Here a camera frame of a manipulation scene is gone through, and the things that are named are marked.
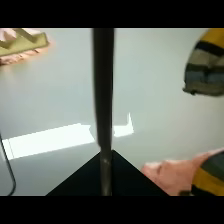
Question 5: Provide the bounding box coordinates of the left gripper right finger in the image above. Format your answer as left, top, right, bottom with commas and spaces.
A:
111, 149, 169, 197

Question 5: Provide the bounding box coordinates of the black cable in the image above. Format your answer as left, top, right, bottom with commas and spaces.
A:
0, 133, 17, 197

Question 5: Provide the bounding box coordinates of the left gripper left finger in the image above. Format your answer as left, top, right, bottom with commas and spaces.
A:
46, 151, 103, 197

